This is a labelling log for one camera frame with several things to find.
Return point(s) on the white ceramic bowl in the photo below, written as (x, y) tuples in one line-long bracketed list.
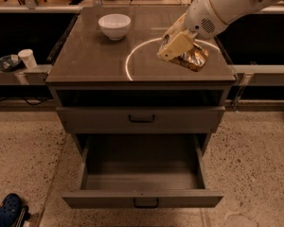
[(115, 26)]

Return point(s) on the upper grey drawer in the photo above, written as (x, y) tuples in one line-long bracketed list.
[(115, 119)]

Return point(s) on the black drawer handle upper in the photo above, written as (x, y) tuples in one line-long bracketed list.
[(141, 118)]

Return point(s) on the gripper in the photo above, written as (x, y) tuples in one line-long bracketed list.
[(201, 19)]

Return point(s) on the black drawer handle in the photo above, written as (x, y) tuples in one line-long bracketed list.
[(141, 118), (145, 203)]

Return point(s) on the crushed orange soda can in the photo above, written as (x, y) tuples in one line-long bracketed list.
[(194, 59)]

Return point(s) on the white paper cup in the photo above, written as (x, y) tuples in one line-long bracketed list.
[(26, 55)]

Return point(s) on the black drawer handle lower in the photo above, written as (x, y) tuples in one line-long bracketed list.
[(145, 203)]

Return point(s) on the dark blue bowl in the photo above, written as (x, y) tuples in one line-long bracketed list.
[(9, 63)]

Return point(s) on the grey drawer cabinet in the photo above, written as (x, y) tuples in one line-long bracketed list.
[(94, 71)]

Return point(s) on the open lower grey drawer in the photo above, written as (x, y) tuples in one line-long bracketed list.
[(116, 168)]

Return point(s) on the blue clog shoe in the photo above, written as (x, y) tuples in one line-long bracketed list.
[(10, 209)]

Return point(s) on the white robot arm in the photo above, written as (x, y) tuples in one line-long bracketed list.
[(204, 19)]

